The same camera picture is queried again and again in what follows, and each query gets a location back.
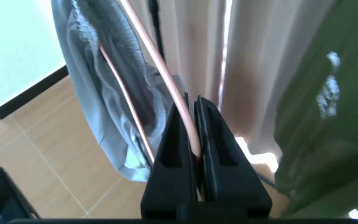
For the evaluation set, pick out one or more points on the pale grey shorts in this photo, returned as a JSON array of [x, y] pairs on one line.
[[85, 93]]

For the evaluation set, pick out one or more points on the green printed shirt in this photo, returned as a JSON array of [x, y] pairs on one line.
[[337, 140]]

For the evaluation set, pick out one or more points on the pink clothes hanger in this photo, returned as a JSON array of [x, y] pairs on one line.
[[166, 74]]

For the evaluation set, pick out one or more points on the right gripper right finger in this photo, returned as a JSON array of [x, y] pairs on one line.
[[232, 180]]

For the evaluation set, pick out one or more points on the black clothes rack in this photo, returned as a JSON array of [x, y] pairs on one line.
[[155, 18]]

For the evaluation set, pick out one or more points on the beige curtain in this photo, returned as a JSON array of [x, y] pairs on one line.
[[253, 62]]

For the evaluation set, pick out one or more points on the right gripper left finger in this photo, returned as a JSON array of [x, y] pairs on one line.
[[169, 180]]

